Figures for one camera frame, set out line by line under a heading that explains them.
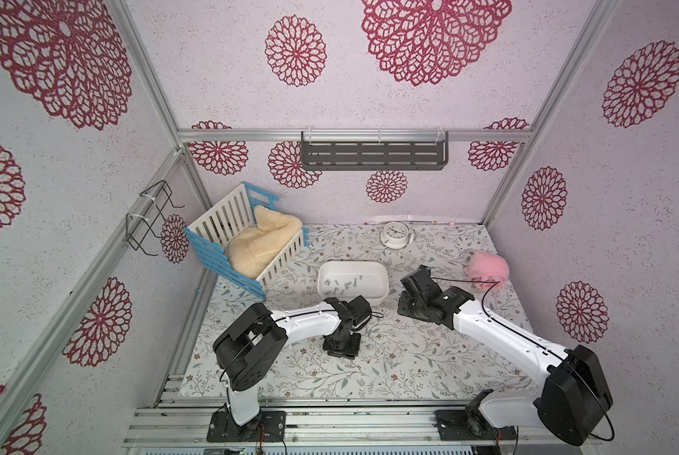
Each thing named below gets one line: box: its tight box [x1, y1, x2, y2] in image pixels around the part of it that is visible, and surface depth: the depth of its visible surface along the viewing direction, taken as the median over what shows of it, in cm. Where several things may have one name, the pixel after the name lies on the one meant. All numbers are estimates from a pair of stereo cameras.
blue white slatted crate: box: [183, 181, 311, 301], surface depth 104 cm
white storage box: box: [316, 259, 390, 307], surface depth 105 cm
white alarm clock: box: [380, 221, 415, 250], surface depth 115 cm
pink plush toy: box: [463, 251, 510, 291], surface depth 98 cm
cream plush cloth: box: [226, 204, 303, 280], surface depth 105 cm
